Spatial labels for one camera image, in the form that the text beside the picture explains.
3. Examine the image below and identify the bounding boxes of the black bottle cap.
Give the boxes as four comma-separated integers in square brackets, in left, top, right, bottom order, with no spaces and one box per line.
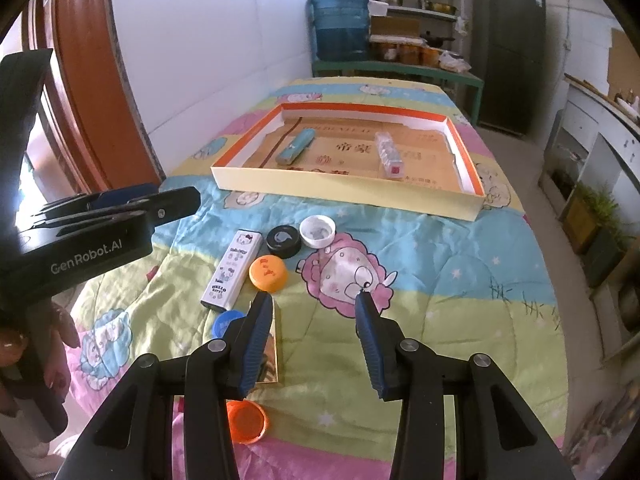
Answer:
[266,226,303,260]

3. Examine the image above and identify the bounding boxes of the white cartoon printed box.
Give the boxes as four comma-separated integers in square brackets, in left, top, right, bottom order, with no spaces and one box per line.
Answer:
[201,230,263,311]

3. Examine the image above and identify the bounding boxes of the small gold box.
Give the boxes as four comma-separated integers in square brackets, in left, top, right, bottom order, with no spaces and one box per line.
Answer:
[247,300,283,386]

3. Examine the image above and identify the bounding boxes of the shallow cardboard box tray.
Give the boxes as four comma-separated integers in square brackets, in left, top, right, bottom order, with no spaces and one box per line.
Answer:
[210,102,487,222]

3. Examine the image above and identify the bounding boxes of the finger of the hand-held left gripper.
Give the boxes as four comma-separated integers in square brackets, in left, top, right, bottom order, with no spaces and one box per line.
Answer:
[50,186,202,241]
[35,184,161,221]

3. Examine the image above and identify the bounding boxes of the white plastic bag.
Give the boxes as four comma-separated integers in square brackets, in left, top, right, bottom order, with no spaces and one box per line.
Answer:
[440,52,471,73]

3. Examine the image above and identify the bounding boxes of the person's left hand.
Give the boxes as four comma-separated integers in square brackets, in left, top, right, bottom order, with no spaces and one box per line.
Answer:
[44,300,82,391]

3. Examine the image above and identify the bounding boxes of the brown wooden door frame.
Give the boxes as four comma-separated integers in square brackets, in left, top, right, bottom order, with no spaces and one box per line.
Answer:
[22,0,166,196]

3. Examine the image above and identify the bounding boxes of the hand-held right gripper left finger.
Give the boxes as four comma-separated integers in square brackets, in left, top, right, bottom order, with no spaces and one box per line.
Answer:
[65,290,276,480]

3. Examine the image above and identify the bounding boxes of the clear plastic dice pack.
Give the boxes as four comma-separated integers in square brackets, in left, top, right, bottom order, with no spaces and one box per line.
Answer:
[375,131,405,181]

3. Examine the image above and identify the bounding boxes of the white bottle cap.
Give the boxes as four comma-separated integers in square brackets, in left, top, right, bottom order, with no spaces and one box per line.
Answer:
[299,215,337,249]

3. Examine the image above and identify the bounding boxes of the green potted plants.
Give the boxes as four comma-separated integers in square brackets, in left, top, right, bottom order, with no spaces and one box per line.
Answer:
[560,180,621,256]

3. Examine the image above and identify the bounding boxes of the dark green refrigerator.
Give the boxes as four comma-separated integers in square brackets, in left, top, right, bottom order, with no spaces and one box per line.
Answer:
[470,0,547,136]

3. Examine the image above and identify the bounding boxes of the black pan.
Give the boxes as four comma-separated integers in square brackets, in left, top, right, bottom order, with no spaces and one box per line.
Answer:
[420,30,456,48]

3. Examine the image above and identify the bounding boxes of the teal tube box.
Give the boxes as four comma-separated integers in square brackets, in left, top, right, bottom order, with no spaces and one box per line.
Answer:
[275,128,317,165]

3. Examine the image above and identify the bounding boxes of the blue bottle cap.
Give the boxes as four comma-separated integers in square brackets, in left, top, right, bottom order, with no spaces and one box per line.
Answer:
[211,310,248,342]

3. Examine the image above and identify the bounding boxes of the green metal shelf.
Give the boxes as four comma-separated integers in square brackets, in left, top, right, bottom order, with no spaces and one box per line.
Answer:
[312,0,485,126]

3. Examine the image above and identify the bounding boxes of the blue water jug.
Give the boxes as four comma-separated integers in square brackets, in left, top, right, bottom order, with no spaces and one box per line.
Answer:
[311,0,372,61]

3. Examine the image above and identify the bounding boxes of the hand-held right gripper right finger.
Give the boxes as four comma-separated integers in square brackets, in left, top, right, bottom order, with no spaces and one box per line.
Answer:
[354,291,576,480]

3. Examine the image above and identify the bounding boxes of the row of orange jars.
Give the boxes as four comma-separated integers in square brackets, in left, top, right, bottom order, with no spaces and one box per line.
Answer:
[370,35,441,66]

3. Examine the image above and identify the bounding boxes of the white cabinet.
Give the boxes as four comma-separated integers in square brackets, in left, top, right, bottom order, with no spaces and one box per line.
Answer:
[540,72,640,361]

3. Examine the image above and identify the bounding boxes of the orange printed bottle cap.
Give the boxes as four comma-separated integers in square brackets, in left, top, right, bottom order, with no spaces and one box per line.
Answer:
[248,256,288,293]

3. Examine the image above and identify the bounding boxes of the brown cardboard box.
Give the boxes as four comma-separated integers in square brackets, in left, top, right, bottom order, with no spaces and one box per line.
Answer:
[370,15,421,36]

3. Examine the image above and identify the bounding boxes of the cardboard sheet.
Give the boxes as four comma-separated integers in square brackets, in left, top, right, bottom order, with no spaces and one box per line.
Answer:
[607,27,640,106]

